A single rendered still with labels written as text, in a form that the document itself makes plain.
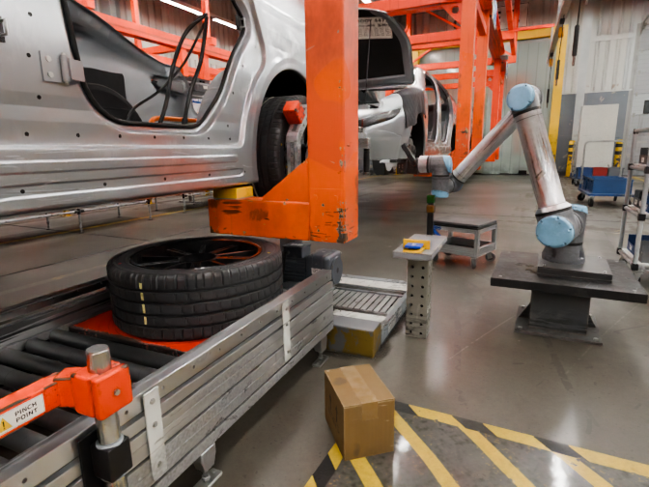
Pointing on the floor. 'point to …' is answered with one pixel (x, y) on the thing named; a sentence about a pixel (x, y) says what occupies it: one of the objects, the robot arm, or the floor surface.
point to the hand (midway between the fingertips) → (382, 160)
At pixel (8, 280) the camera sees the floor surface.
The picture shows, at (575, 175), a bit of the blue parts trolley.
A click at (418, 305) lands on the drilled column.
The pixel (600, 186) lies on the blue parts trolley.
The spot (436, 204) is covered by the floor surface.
